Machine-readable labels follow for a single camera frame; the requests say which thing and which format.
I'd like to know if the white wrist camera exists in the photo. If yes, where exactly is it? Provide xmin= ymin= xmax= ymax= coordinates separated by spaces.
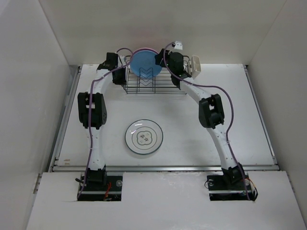
xmin=118 ymin=55 xmax=126 ymax=66
xmin=172 ymin=41 xmax=183 ymax=50

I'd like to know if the metal wire dish rack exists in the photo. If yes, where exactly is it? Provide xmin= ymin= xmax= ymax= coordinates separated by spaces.
xmin=122 ymin=65 xmax=182 ymax=94

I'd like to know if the pink plate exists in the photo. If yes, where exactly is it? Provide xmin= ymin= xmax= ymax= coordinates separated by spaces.
xmin=134 ymin=47 xmax=157 ymax=53

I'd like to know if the white plate grey flower outline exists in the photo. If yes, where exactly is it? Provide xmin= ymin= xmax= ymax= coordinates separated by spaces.
xmin=124 ymin=119 xmax=164 ymax=157

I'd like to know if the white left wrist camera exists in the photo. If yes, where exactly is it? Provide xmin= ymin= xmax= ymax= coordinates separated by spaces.
xmin=118 ymin=55 xmax=126 ymax=66

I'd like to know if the purple plate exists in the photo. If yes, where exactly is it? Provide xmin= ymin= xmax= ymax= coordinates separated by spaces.
xmin=132 ymin=50 xmax=158 ymax=57

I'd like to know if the metal table edge rail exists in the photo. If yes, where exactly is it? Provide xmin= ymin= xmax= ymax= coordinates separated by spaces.
xmin=50 ymin=164 xmax=280 ymax=172

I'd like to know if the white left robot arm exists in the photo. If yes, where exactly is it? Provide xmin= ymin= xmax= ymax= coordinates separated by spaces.
xmin=77 ymin=52 xmax=127 ymax=172

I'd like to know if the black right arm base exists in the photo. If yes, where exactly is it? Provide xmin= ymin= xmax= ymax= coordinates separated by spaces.
xmin=204 ymin=172 xmax=259 ymax=201

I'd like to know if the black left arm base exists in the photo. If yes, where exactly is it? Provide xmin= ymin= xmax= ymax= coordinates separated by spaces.
xmin=75 ymin=169 xmax=123 ymax=202

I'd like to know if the blue plate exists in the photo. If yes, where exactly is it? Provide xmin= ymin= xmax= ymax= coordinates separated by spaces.
xmin=130 ymin=57 xmax=162 ymax=79

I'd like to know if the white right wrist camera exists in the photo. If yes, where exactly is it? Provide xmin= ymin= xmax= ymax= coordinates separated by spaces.
xmin=172 ymin=41 xmax=183 ymax=50

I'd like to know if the white cutlery holder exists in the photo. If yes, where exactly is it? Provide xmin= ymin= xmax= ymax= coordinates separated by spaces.
xmin=188 ymin=55 xmax=201 ymax=79

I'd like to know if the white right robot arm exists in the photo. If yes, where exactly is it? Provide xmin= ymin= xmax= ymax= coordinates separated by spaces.
xmin=155 ymin=48 xmax=243 ymax=189

